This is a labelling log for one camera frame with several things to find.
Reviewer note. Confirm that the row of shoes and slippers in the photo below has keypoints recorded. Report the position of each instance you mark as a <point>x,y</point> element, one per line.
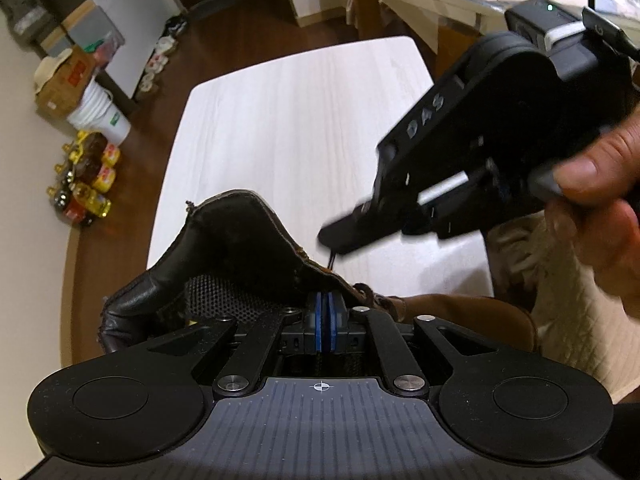
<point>160,55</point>

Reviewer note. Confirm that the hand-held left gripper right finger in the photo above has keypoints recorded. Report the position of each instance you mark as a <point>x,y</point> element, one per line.
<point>334,320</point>

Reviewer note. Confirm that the person's right hand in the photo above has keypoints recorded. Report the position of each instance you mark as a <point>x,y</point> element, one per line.
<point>610,170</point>

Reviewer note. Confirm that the white side table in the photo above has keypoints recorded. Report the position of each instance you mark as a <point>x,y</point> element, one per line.
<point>300,110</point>

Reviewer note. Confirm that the cream straw hat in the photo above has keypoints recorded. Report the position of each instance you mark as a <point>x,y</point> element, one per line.
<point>50,70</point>

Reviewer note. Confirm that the tan leather boot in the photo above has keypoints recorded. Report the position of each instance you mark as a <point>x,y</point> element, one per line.
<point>225,240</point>

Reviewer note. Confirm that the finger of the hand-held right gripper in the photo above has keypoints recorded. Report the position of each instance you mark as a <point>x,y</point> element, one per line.
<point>360,230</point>

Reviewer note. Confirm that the cluster of cooking oil bottles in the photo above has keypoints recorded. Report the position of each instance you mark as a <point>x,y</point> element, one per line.
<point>85,175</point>

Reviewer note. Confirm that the person's dark clothing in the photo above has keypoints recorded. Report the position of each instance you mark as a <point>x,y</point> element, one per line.
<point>625,440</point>

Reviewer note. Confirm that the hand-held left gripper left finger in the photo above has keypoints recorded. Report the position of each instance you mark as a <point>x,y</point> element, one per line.
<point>320,320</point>

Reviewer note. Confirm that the dark grey appliance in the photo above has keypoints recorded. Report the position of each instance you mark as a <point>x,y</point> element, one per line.
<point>30,15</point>

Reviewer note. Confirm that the printed cardboard box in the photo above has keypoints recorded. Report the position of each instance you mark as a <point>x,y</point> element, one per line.
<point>70,77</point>

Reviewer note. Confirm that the cream quilted seat cover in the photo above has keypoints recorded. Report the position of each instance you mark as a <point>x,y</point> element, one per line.
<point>575,320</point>

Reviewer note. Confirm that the white plastic bucket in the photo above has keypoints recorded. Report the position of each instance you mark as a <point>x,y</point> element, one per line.
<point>100,115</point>

